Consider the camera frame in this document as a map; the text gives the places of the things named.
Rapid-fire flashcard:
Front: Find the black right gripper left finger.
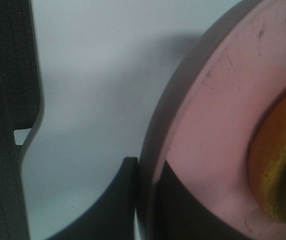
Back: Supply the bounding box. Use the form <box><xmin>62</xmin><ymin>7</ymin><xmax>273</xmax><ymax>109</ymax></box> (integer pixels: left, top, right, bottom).
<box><xmin>49</xmin><ymin>157</ymin><xmax>138</xmax><ymax>240</ymax></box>

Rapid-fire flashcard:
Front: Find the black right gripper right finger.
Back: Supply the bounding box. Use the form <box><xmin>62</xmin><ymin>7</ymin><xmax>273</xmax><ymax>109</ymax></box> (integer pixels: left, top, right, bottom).
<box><xmin>155</xmin><ymin>162</ymin><xmax>246</xmax><ymax>240</ymax></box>

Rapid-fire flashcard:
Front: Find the pink round plate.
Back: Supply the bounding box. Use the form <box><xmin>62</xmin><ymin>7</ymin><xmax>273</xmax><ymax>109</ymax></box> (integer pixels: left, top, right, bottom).
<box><xmin>137</xmin><ymin>0</ymin><xmax>286</xmax><ymax>240</ymax></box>

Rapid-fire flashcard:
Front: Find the toy burger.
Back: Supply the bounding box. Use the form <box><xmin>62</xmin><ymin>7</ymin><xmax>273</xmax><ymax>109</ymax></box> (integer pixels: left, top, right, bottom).
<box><xmin>247</xmin><ymin>94</ymin><xmax>286</xmax><ymax>224</ymax></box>

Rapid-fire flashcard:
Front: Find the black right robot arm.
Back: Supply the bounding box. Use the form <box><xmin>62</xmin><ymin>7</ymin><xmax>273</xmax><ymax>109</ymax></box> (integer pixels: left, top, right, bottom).
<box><xmin>0</xmin><ymin>0</ymin><xmax>236</xmax><ymax>240</ymax></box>

